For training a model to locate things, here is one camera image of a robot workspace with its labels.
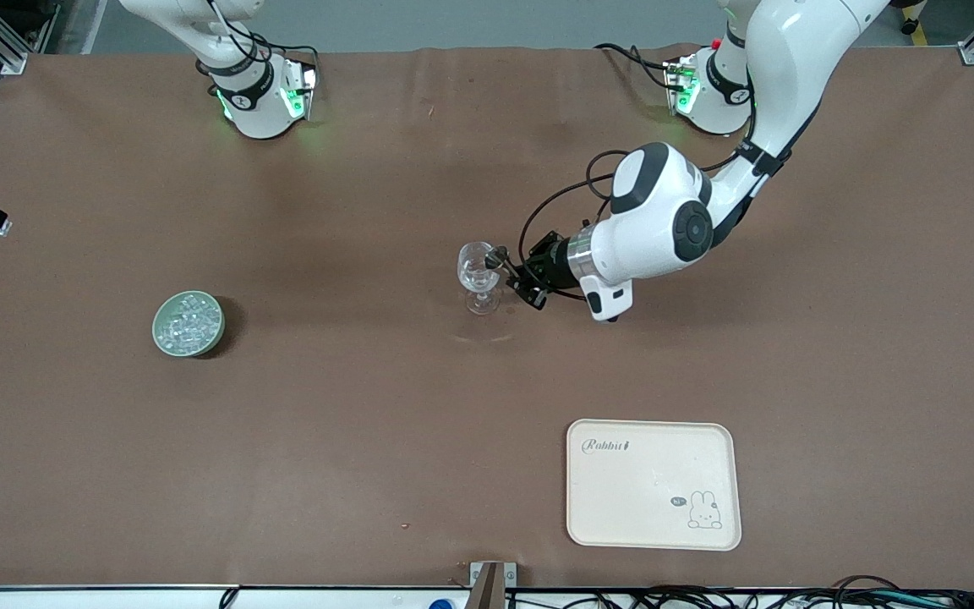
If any clear wine glass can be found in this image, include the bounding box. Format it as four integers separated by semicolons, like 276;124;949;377
457;241;502;316

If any clear ice cubes heap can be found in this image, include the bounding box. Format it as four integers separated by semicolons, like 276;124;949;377
159;296;222;352

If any cream rabbit print tray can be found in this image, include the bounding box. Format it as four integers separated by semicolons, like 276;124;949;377
566;419;743;552

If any green round bowl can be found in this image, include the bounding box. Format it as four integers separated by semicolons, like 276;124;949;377
152;291;227;359

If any black left base cable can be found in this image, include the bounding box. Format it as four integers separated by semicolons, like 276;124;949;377
594;42;682;90

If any black base cable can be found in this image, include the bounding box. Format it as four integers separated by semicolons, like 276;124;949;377
594;42;682;90
200;0;320;81

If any aluminium camera post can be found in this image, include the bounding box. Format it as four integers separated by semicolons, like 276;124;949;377
468;561;518;609

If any black right base cable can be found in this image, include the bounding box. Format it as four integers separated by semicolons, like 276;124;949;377
200;0;320;81

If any black cable bundle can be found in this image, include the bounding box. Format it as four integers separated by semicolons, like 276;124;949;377
504;575;974;609

